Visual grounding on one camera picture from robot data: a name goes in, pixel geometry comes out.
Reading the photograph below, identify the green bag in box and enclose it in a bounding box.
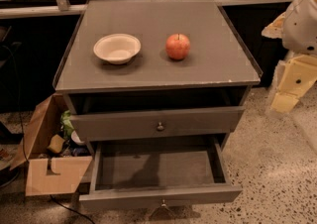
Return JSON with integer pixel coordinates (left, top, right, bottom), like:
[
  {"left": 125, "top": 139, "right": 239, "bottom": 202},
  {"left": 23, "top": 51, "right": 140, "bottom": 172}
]
[{"left": 60, "top": 110, "right": 74, "bottom": 139}]

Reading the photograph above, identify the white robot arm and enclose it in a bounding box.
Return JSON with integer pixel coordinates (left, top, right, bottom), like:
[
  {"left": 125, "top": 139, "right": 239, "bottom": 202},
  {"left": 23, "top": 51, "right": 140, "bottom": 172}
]
[{"left": 262, "top": 0, "right": 317, "bottom": 113}]

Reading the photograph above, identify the white cup in box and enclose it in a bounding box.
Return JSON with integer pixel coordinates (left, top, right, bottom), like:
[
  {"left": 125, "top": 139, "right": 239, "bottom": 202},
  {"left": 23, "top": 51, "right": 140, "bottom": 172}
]
[{"left": 71, "top": 131, "right": 85, "bottom": 146}]

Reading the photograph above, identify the red apple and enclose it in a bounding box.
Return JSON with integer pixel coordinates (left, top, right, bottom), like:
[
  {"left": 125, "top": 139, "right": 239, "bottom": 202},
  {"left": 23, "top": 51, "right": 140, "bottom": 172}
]
[{"left": 165, "top": 34, "right": 190, "bottom": 60}]

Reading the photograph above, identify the brown cardboard box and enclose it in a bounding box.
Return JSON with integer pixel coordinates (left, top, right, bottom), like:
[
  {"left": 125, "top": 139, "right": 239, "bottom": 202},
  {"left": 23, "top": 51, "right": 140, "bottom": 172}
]
[{"left": 10, "top": 94, "right": 92, "bottom": 196}]

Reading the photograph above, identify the yellow sponge in box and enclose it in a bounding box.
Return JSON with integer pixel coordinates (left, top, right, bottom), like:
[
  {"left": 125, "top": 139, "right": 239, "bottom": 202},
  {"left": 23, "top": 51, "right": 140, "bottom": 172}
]
[{"left": 48, "top": 135, "right": 64, "bottom": 154}]

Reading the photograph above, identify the white paper bowl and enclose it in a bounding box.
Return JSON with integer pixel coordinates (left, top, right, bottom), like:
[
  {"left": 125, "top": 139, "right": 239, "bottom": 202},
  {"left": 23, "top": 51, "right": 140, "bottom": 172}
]
[{"left": 93, "top": 34, "right": 141, "bottom": 64}]

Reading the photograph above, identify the grey top drawer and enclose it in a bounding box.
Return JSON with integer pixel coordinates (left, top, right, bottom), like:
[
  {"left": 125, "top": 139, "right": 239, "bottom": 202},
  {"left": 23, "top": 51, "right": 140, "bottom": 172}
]
[{"left": 70, "top": 106, "right": 244, "bottom": 142}]

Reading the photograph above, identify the grey drawer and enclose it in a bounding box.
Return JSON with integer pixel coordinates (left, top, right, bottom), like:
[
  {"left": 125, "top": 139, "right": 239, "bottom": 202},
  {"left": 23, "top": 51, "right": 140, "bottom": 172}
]
[
  {"left": 79, "top": 136, "right": 242, "bottom": 210},
  {"left": 70, "top": 106, "right": 244, "bottom": 142}
]

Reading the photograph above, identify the grey wooden drawer cabinet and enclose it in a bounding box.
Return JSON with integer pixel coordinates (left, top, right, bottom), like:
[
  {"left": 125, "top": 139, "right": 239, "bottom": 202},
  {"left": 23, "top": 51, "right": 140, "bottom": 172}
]
[{"left": 53, "top": 0, "right": 264, "bottom": 152}]

